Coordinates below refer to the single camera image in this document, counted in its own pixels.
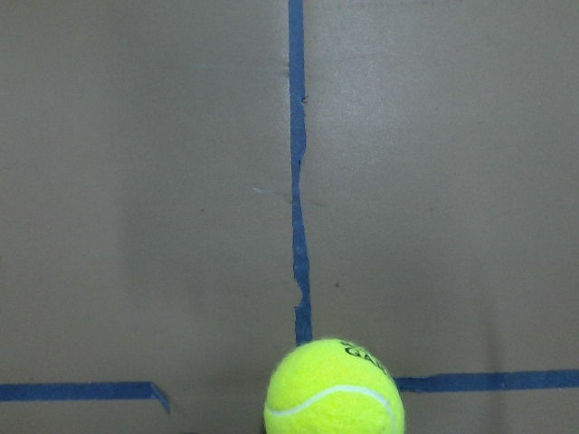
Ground Roland Garros tennis ball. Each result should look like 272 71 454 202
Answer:
263 338 405 433

